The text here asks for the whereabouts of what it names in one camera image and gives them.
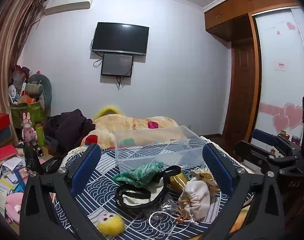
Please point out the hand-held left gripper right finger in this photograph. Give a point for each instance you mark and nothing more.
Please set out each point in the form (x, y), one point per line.
(216, 170)

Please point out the white air conditioner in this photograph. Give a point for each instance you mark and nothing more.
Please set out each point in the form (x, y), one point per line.
(69, 2)

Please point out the grey plush toy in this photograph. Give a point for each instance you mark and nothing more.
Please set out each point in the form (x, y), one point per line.
(38, 87)

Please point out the pink rabbit figure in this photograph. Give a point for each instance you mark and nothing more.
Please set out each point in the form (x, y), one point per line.
(28, 130)

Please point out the pile of books and papers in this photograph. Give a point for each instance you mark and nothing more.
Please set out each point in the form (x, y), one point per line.
(7, 170)

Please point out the clear plastic storage box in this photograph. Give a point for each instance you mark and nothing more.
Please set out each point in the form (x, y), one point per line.
(157, 147)

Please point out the striped brown curtain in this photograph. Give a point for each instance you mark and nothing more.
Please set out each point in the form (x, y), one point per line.
(9, 42)

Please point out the dark clothes pile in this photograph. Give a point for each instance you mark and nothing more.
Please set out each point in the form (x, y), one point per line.
(67, 127)

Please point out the green knitted cloth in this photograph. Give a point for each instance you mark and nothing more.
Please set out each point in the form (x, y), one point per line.
(139, 175)

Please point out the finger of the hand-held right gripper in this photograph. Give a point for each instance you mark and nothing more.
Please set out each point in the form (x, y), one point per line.
(264, 135)
(256, 155)

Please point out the white sliding wardrobe door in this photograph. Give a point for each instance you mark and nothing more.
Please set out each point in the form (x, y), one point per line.
(283, 67)

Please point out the clear plastic bag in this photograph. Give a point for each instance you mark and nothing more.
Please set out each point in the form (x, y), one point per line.
(166, 206)

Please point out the pink plush toy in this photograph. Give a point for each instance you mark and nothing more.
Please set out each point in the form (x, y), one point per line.
(13, 203)

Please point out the green bottle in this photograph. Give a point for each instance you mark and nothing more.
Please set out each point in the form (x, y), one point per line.
(40, 136)

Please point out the yellow plush toy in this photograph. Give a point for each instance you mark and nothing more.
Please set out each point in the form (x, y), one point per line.
(110, 223)

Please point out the black elastic headband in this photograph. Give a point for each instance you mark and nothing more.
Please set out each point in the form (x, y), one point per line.
(142, 195)

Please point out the yellow fluffy toy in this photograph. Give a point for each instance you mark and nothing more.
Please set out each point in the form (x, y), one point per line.
(107, 110)

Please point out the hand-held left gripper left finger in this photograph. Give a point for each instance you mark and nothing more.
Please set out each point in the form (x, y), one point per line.
(85, 170)

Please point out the wall-mounted black television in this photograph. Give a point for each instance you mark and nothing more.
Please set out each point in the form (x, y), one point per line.
(120, 38)

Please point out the wooden wardrobe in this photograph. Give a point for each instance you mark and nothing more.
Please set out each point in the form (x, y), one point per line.
(231, 12)

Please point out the red box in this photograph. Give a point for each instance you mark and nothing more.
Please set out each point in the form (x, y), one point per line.
(1, 123)

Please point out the small wall-mounted monitor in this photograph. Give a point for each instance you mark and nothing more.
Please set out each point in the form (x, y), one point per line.
(117, 64)

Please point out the beige plush blanket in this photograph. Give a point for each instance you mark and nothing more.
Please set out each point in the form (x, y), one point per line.
(132, 126)

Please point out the brown wooden door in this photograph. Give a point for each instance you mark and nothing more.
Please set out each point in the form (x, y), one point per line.
(243, 87)

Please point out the green storage bag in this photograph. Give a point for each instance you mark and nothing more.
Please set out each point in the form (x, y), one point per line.
(27, 112)

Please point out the gold satin pouch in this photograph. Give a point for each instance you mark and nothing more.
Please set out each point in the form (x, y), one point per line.
(178, 183)

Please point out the blue wave-patterned bed sheet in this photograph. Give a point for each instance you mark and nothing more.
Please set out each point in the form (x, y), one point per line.
(109, 182)

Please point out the black cylinder lens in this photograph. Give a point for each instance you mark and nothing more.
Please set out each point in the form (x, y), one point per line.
(35, 147)

